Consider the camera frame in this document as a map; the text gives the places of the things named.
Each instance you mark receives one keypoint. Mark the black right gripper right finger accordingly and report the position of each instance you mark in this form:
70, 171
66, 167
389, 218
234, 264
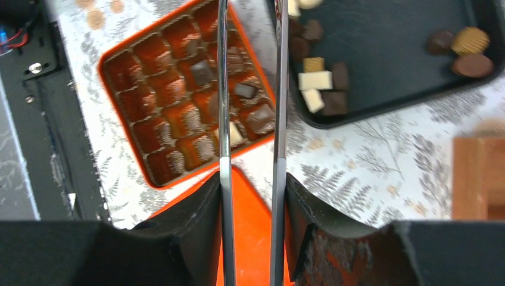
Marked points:
326, 247

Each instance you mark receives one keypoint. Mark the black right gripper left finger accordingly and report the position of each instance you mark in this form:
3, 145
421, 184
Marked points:
184, 240

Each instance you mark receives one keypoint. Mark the metal tongs white handle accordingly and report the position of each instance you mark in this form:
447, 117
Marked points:
279, 161

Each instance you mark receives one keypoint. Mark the white chocolate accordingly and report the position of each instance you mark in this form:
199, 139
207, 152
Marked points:
235, 137

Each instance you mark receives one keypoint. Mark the orange chocolate box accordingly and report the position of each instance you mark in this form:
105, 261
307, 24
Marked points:
162, 82

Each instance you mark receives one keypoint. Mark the dark square chocolate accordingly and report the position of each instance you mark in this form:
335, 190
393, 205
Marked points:
335, 103

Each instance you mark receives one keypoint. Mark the white chocolate bar lower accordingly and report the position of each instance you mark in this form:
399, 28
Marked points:
313, 100

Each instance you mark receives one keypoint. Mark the white chocolate bar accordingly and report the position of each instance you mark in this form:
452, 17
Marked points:
320, 80
313, 100

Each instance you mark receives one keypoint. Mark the white chocolate bar upper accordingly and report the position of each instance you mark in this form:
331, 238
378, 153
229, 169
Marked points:
320, 80

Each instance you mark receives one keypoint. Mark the dark ridged chocolate cup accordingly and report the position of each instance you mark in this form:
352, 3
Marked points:
340, 76

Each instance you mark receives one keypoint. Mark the caramel square leaf chocolate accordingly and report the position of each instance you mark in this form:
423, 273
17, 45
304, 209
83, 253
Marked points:
313, 64

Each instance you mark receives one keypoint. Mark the black chocolate tray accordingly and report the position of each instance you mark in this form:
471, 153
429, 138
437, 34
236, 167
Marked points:
383, 44

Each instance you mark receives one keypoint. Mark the dark swirl chocolate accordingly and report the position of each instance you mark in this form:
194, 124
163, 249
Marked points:
439, 42

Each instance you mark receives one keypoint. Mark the milk chocolate oval disc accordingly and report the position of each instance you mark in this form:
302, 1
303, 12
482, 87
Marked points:
473, 65

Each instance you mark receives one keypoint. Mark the caramel round chocolate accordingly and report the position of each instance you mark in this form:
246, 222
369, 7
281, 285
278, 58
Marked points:
470, 40

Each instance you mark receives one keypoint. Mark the orange box lid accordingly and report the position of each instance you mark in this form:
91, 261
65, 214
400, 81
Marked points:
251, 224

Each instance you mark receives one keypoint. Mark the orange compartment organizer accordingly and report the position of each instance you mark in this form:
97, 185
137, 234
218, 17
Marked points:
478, 178

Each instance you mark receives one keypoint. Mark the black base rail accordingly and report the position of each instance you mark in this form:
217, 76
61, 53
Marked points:
48, 171

